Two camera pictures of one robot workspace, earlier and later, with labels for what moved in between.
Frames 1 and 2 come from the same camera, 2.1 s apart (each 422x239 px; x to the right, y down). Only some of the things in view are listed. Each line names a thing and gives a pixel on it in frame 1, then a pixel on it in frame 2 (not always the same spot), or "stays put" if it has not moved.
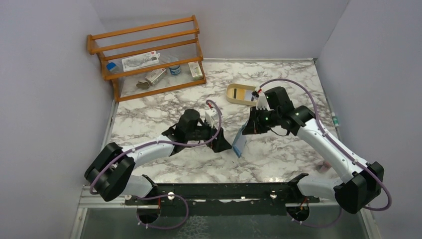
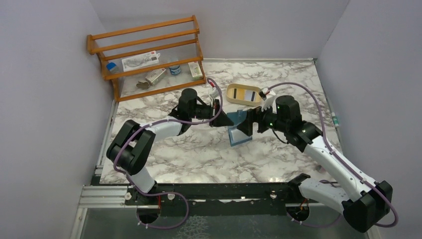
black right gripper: x=252 y=123 stays put
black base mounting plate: x=224 y=199 stays put
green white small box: x=195 y=70 stays put
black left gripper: x=213 y=138 -> x=214 y=112
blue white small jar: x=175 y=69 stays put
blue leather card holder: x=240 y=142 -> x=235 y=136
